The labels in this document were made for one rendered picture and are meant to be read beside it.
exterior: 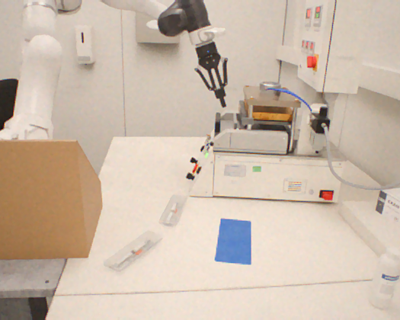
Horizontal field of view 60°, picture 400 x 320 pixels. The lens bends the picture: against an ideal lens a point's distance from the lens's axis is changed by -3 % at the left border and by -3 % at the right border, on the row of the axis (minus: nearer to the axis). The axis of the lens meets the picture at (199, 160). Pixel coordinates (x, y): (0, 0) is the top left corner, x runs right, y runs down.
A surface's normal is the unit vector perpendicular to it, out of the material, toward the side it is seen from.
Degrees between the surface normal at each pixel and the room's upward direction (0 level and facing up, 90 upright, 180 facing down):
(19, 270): 0
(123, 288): 0
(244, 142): 90
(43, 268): 0
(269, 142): 90
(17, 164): 90
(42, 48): 66
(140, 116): 90
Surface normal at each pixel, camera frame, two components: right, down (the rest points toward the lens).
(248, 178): -0.07, 0.36
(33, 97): 0.28, -0.29
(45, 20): 0.63, -0.30
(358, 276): 0.04, -0.93
